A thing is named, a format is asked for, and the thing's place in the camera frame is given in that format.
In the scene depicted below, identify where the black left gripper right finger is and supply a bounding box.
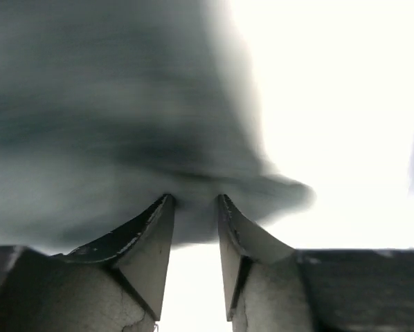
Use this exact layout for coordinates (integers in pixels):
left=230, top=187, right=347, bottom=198
left=217, top=195, right=414, bottom=331

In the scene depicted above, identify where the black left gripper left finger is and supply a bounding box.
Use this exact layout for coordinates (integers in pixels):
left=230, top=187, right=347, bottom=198
left=0, top=194, right=174, bottom=331

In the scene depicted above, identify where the dark green pillowcase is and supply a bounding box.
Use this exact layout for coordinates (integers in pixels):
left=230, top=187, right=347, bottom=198
left=0, top=1, right=315, bottom=250

